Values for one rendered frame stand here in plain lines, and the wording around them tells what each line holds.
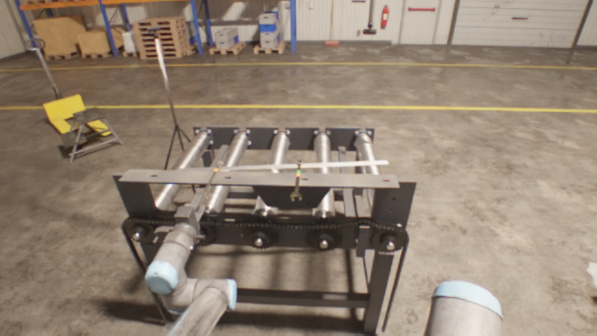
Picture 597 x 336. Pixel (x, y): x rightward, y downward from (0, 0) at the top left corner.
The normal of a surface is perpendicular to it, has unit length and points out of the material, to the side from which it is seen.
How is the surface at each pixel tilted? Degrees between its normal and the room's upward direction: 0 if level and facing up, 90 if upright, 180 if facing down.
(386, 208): 90
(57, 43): 90
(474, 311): 1
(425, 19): 90
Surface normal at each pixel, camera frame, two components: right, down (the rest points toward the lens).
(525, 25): -0.06, 0.51
